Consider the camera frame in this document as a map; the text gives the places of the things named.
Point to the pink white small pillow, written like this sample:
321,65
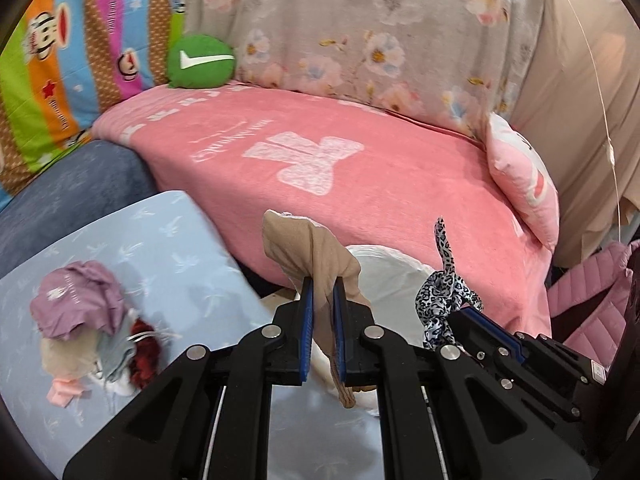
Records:
523,178

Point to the pink cloth strip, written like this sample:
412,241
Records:
64,391

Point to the beige tulle pearl cloth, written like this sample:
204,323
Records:
71,359

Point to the pink quilted jacket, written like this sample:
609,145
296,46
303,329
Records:
587,303

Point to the dark red scrunchie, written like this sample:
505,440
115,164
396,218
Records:
143,367

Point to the purple garment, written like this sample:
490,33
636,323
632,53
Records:
80,294

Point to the green check mark cushion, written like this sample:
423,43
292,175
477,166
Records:
199,62

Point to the tan stocking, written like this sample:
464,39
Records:
303,247

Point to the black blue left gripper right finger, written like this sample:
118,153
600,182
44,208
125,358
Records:
442,415

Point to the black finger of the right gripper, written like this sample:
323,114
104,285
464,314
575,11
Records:
476,332

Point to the colourful monkey print pillow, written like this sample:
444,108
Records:
67,62

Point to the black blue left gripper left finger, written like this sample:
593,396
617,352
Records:
206,416

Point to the pink fleece blanket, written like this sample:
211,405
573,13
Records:
371,178

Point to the grey floral quilt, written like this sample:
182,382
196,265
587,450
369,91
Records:
449,63

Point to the blue-grey plush blanket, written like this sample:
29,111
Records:
95,180

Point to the beige curtain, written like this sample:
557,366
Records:
579,107

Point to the leopard print cloth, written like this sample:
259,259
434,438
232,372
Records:
443,292

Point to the grey-blue sock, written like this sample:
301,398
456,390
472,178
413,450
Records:
114,355

